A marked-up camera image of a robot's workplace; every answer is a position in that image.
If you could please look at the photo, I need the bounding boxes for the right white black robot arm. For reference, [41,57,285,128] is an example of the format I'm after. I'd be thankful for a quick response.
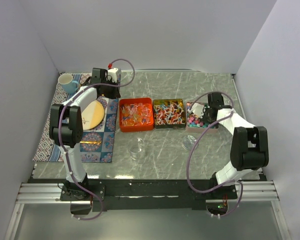
[203,91,269,200]

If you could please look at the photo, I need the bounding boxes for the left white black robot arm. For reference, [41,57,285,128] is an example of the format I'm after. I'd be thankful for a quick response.
[49,67,121,201]

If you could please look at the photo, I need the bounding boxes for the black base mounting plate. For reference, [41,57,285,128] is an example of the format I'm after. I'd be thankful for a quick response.
[60,179,238,215]

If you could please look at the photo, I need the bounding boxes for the blue white mug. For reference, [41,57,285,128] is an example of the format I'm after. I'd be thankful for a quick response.
[58,73,80,94]

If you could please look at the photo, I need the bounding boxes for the orange candy box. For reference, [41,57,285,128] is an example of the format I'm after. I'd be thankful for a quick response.
[118,97,154,133]

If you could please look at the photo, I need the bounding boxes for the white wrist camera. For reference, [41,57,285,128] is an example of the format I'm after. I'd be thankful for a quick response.
[187,102,205,118]
[107,67,122,83]

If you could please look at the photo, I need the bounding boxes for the clear round jar lid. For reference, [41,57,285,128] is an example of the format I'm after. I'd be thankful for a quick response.
[181,135,197,150]

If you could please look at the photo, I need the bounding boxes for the aluminium rail frame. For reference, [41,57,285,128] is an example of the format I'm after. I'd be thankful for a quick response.
[4,181,292,240]

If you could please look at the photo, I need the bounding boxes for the gold fork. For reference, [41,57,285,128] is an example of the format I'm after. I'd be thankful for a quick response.
[80,141,102,145]

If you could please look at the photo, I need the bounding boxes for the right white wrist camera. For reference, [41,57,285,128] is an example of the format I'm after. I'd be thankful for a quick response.
[187,102,205,118]

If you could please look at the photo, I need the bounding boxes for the pink tin of star candies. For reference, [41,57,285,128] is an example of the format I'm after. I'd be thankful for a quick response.
[185,102,219,133]

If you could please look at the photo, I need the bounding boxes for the cream ceramic plate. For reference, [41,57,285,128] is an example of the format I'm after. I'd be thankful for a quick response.
[81,100,105,131]

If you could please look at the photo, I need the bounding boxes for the dark tin of lollipops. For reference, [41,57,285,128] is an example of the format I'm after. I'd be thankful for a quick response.
[152,98,187,130]

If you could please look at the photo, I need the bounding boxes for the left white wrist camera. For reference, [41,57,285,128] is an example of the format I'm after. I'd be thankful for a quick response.
[107,67,122,83]

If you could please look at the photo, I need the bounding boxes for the clear glass jar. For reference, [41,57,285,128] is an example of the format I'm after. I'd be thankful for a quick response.
[128,137,146,161]

